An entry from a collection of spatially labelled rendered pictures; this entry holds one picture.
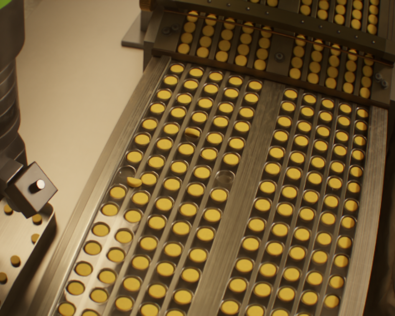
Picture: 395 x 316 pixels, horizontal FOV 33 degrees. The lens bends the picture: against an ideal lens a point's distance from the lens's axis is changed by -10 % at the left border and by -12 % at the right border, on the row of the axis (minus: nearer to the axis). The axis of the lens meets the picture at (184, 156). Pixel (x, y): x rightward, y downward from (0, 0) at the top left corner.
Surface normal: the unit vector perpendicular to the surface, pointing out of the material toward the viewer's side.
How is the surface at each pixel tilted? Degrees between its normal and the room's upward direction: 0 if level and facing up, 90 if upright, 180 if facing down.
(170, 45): 38
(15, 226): 0
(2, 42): 90
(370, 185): 0
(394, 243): 48
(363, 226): 0
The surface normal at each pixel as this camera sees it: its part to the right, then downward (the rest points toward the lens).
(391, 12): -0.13, -0.16
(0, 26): 0.76, 0.48
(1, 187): -0.49, 0.59
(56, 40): 0.04, -0.72
